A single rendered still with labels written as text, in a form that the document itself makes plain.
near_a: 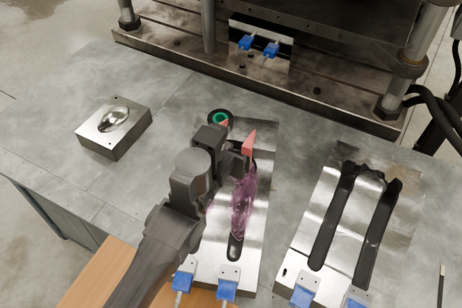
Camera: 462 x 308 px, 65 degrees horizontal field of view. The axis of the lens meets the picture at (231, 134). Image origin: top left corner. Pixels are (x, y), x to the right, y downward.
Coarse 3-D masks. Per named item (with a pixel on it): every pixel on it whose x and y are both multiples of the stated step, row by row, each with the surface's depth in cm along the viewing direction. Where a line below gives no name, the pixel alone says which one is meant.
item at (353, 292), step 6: (348, 288) 81; (354, 288) 80; (348, 294) 78; (354, 294) 78; (360, 294) 78; (366, 294) 79; (342, 300) 81; (348, 300) 77; (354, 300) 78; (360, 300) 77; (366, 300) 77; (342, 306) 79; (348, 306) 75; (354, 306) 76; (360, 306) 77; (366, 306) 77
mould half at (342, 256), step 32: (352, 160) 110; (384, 160) 110; (320, 192) 97; (352, 192) 95; (416, 192) 94; (320, 224) 94; (352, 224) 93; (416, 224) 90; (288, 256) 88; (352, 256) 88; (384, 256) 88; (288, 288) 84; (320, 288) 83; (384, 288) 83
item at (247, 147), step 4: (252, 132) 71; (252, 136) 70; (248, 140) 68; (252, 140) 69; (244, 144) 67; (248, 144) 67; (252, 144) 67; (244, 148) 67; (248, 148) 66; (244, 152) 67; (248, 152) 67; (248, 156) 67; (248, 160) 67; (248, 164) 68; (248, 168) 69; (248, 172) 70
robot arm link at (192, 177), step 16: (176, 160) 56; (192, 160) 56; (208, 160) 56; (176, 176) 54; (192, 176) 54; (208, 176) 56; (176, 192) 56; (192, 192) 56; (176, 208) 60; (192, 208) 57; (144, 224) 59; (192, 240) 57
